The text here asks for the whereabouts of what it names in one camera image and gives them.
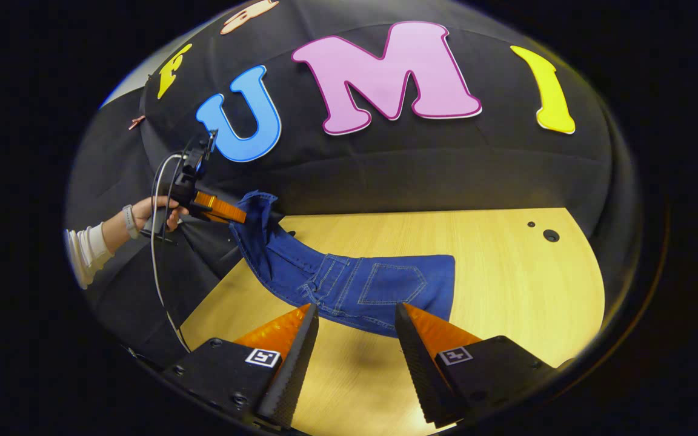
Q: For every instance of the grey wristband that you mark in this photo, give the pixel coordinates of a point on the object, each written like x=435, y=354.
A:
x=129, y=221

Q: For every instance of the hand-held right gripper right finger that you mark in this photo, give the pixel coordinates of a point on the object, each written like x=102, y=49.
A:
x=422, y=369

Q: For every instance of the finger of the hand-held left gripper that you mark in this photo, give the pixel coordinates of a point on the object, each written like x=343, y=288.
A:
x=219, y=208

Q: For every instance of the blue denim jeans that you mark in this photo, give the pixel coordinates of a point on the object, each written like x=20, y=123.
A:
x=385, y=290

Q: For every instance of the copper spring clip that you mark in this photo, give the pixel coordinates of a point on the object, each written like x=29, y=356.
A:
x=137, y=123

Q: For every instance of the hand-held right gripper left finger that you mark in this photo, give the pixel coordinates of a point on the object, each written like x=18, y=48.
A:
x=291, y=375

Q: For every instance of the black backdrop cloth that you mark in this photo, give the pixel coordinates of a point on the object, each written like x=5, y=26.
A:
x=446, y=169

